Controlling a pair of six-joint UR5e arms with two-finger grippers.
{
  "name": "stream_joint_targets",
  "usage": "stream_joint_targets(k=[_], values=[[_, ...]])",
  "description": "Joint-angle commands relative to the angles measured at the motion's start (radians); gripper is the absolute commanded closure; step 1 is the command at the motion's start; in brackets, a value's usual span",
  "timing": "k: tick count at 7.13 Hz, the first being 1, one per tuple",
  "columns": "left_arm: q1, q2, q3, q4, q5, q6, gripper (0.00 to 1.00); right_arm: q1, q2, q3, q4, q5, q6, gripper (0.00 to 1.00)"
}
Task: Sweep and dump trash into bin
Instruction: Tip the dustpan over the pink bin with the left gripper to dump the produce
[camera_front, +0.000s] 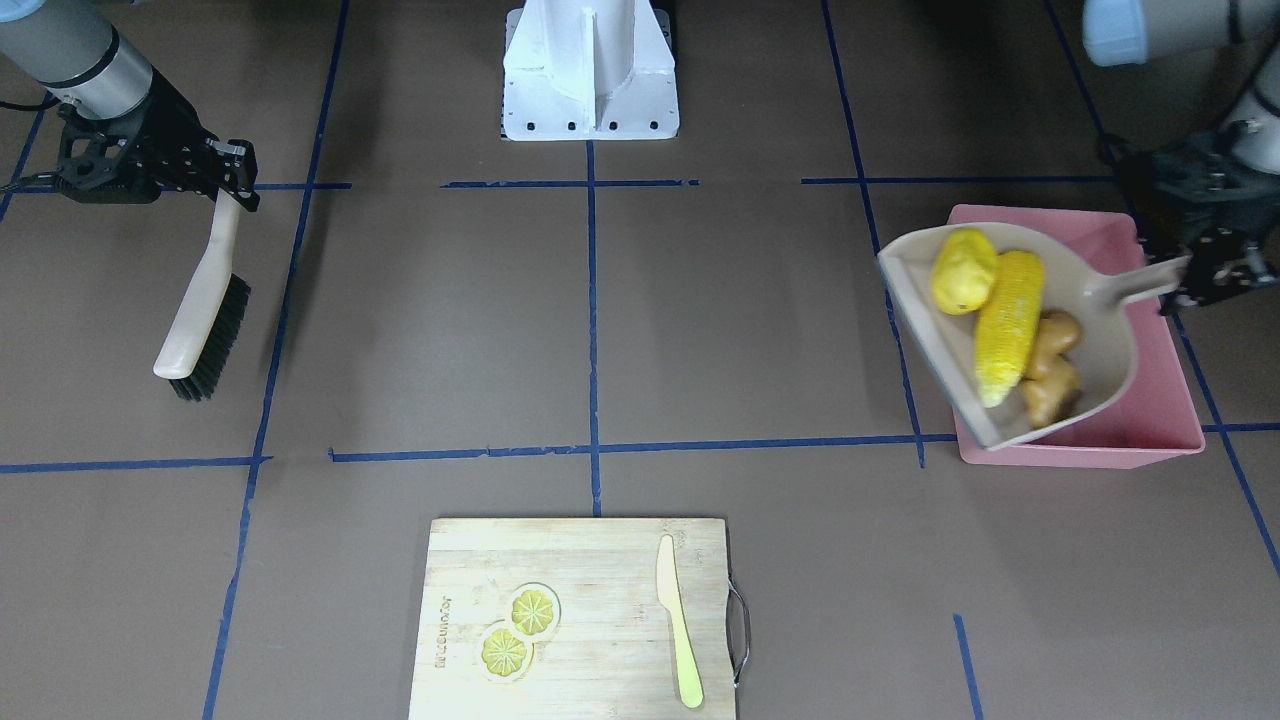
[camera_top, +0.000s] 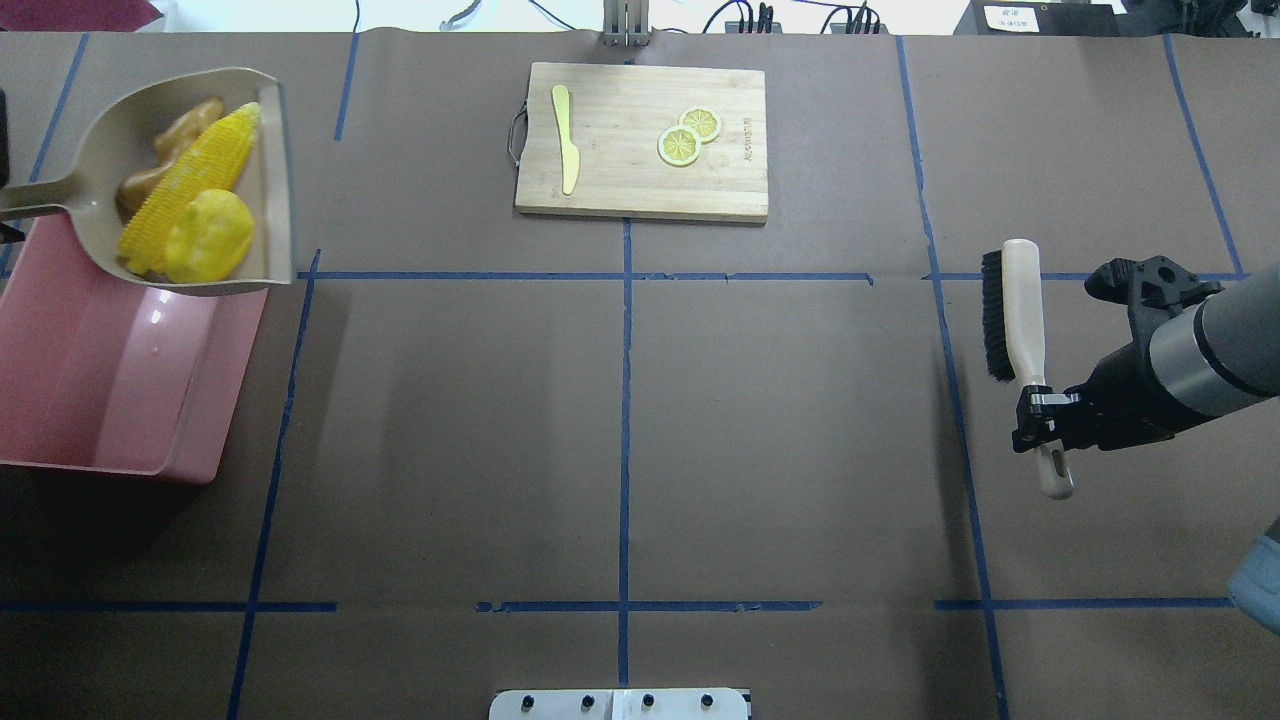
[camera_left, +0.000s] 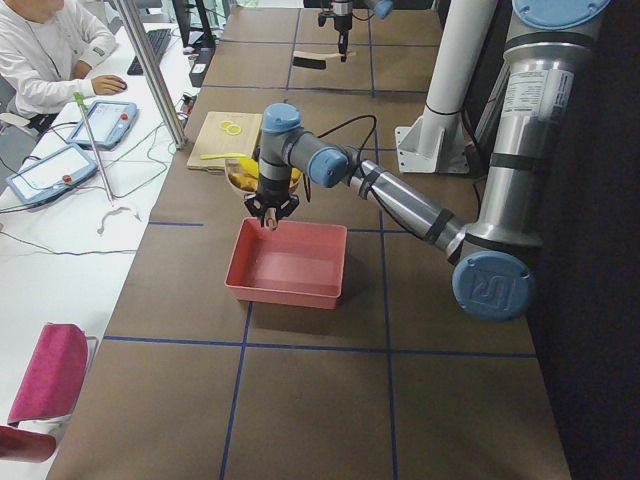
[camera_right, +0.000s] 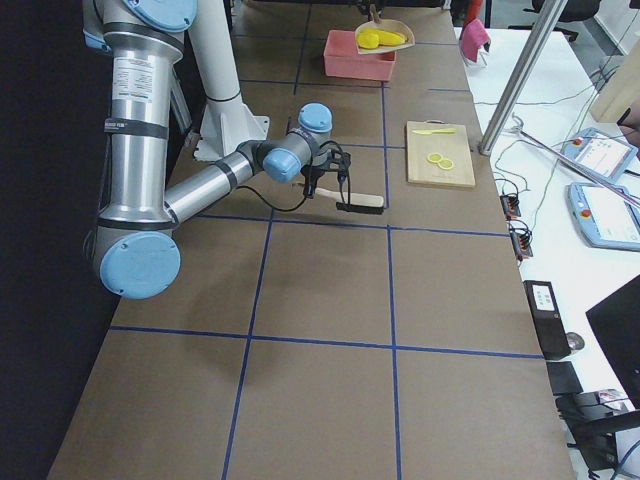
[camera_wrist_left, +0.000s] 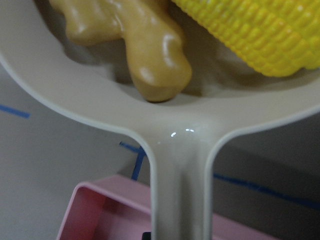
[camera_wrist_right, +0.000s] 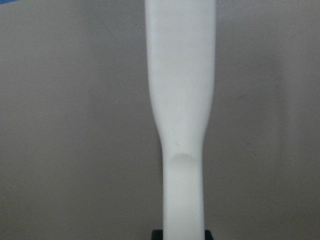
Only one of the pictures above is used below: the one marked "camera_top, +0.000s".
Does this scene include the magenta cloth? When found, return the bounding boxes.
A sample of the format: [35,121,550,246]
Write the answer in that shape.
[1,1,164,33]

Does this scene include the yellow plastic toy knife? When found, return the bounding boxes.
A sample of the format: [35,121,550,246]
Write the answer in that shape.
[550,85,581,196]

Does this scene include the aluminium frame post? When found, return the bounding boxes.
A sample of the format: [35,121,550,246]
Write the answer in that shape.
[602,0,652,47]

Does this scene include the upper toy lemon slice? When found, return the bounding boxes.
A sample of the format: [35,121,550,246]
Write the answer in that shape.
[678,105,723,143]

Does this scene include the pink plastic bin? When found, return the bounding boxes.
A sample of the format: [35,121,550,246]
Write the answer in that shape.
[1,215,268,486]

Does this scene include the yellow toy potato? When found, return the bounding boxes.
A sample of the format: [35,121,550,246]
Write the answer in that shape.
[164,190,255,284]

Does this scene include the tan toy ginger root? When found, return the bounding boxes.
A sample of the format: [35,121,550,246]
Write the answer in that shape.
[115,96,225,224]

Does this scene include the lower toy lemon slice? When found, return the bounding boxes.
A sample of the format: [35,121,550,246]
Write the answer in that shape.
[655,124,703,168]

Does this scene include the toy lemon slice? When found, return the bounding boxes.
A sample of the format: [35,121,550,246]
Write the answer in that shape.
[655,124,703,168]
[678,105,723,143]

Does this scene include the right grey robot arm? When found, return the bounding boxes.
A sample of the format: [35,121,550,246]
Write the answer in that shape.
[983,240,1279,500]

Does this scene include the yellow toy corn cob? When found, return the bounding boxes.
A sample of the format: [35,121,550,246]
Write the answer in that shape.
[116,102,261,277]

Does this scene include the beige hand brush black bristles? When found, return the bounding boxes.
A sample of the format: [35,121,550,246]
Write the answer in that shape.
[980,238,1074,500]

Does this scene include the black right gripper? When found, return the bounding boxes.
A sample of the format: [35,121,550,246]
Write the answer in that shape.
[1012,256,1222,454]

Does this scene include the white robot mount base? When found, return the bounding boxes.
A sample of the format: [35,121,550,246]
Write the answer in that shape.
[488,687,753,719]

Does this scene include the beige plastic dustpan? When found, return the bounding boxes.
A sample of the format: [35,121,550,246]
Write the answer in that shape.
[3,67,294,296]

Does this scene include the bamboo cutting board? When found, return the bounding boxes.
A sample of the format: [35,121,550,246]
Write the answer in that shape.
[515,61,771,225]

